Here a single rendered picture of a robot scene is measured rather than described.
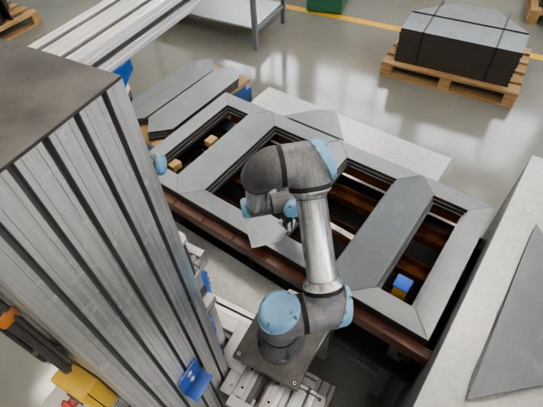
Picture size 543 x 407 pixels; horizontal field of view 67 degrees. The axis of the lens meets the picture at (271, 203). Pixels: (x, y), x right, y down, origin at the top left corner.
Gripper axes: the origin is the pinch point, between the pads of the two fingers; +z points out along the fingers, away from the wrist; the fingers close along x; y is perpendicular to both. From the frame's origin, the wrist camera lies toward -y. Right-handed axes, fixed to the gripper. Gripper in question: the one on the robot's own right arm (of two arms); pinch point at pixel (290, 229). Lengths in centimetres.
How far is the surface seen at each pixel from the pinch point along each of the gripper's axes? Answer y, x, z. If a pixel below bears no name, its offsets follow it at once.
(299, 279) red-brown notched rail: -14.8, 15.6, 5.1
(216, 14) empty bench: 255, -230, 64
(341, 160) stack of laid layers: 3.8, -49.7, 0.8
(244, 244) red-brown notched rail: 14.4, 14.7, 5.1
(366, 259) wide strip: -33.2, -5.5, 0.8
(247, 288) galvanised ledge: 5.8, 25.3, 19.7
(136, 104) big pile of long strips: 127, -26, 2
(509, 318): -83, 2, -20
